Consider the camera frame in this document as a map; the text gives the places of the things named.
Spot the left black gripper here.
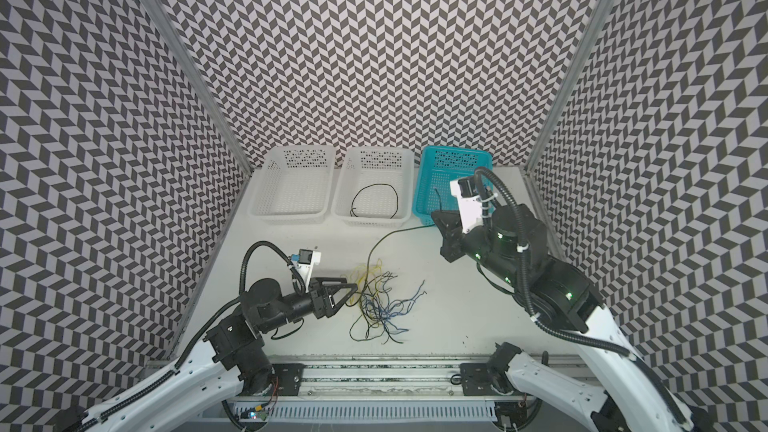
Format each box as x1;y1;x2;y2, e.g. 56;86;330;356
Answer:
255;274;357;334

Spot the long black wire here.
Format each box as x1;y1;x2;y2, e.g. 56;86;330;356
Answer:
349;183;401;221

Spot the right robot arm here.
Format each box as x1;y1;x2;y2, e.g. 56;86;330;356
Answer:
431;167;714;431

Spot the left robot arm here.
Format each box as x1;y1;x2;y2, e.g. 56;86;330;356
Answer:
54;241;358;431

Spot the teal plastic basket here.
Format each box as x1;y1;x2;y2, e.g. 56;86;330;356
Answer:
412;146;493;226

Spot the middle white plastic basket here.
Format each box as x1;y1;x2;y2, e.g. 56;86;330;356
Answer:
331;147;415;228

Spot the white plastic basket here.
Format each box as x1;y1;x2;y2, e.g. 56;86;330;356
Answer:
250;145;336;224
331;147;415;228

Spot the left white plastic basket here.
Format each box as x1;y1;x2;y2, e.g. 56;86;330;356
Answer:
250;145;336;224

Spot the small circuit board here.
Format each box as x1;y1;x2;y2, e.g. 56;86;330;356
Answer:
239;407;269;422

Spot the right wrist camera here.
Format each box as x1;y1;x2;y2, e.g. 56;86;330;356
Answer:
450;176;496;234

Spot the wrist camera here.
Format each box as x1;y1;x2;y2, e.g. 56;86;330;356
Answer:
450;176;496;234
291;249;321;291

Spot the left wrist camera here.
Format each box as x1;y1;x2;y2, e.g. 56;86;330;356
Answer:
291;249;321;291

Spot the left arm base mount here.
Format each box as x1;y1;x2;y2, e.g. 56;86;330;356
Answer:
250;363;306;397

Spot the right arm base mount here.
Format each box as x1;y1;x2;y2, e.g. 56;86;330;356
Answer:
459;362;514;396

